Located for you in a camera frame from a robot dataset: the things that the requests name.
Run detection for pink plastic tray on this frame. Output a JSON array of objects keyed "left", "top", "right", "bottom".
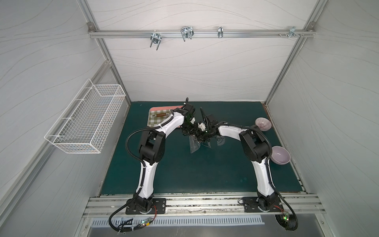
[{"left": 147, "top": 106, "right": 182, "bottom": 127}]

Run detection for clear plastic ruler pouch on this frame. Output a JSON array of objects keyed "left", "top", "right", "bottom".
[{"left": 189, "top": 135, "right": 201, "bottom": 154}]

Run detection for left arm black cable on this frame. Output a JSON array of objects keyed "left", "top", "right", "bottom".
[{"left": 108, "top": 97, "right": 190, "bottom": 233}]

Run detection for metal hook clamp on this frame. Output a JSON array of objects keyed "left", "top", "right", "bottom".
[{"left": 150, "top": 33, "right": 162, "bottom": 50}]

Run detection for small metal clamp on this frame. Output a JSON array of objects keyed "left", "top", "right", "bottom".
[{"left": 218, "top": 26, "right": 224, "bottom": 39}]

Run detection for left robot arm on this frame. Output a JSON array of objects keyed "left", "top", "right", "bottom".
[{"left": 125, "top": 102, "right": 195, "bottom": 214}]

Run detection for aluminium top rail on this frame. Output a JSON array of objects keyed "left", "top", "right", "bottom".
[{"left": 89, "top": 29, "right": 316, "bottom": 39}]

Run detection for white wire basket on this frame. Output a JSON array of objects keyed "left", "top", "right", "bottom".
[{"left": 44, "top": 79, "right": 125, "bottom": 154}]

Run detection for metal bracket with bolts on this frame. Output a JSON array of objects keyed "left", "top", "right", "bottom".
[{"left": 278, "top": 26, "right": 305, "bottom": 39}]

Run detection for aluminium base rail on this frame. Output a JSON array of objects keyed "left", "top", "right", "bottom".
[{"left": 83, "top": 192, "right": 326, "bottom": 218}]

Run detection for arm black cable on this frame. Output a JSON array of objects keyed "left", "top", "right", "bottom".
[
  {"left": 108, "top": 97, "right": 190, "bottom": 233},
  {"left": 199, "top": 107, "right": 299, "bottom": 231}
]

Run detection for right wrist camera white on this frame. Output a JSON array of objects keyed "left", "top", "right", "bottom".
[{"left": 198, "top": 122, "right": 207, "bottom": 132}]

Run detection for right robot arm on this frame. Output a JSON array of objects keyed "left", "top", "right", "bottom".
[{"left": 199, "top": 115, "right": 280, "bottom": 212}]

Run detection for clear plastic protractor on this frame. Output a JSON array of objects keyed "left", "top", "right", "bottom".
[{"left": 216, "top": 136, "right": 226, "bottom": 146}]

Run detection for purple patterned bowl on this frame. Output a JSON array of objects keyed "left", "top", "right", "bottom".
[{"left": 255, "top": 117, "right": 272, "bottom": 131}]

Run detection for lilac plain bowl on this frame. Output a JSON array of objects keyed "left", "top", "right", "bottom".
[{"left": 271, "top": 146, "right": 291, "bottom": 166}]

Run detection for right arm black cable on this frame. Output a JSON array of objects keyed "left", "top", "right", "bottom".
[{"left": 199, "top": 107, "right": 299, "bottom": 231}]

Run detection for green white checkered cloth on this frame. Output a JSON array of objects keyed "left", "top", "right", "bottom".
[{"left": 147, "top": 109, "right": 171, "bottom": 127}]

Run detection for wooden handled cake server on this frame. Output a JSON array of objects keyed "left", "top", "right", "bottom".
[{"left": 153, "top": 112, "right": 172, "bottom": 118}]

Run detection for metal u-bolt clamp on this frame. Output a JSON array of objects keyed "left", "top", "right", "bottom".
[{"left": 180, "top": 26, "right": 194, "bottom": 41}]

